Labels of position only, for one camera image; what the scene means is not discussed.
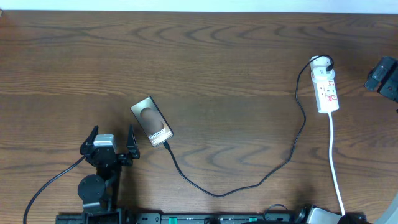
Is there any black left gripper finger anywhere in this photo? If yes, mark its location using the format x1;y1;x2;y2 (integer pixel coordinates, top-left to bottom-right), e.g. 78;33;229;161
81;126;99;149
126;125;137;153

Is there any black usb charging cable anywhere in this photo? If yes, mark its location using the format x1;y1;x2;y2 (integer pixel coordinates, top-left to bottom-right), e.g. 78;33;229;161
162;54;335;198

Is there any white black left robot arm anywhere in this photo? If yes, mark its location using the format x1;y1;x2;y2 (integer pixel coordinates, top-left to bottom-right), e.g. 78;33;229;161
78;126;140;223

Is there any white usb charger plug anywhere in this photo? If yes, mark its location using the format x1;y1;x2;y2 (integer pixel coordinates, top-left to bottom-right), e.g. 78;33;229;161
310;55;335;83

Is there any white power strip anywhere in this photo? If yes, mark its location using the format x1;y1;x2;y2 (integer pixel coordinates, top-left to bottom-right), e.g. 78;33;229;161
310;67;340;114

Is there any white power strip cord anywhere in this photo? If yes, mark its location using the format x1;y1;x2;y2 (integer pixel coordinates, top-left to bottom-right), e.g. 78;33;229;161
327;112;346;217

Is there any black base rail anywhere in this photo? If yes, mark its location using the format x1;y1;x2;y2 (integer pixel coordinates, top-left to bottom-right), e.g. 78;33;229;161
55;212;368;224

